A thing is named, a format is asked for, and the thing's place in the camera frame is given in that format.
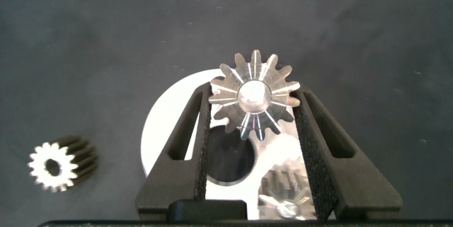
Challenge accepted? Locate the steel planetary gear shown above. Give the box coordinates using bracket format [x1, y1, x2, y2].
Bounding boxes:
[257, 156, 318, 221]
[208, 49, 302, 141]
[27, 134, 99, 193]

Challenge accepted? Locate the round white carrier plate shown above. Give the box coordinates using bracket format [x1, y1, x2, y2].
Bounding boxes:
[140, 68, 317, 221]

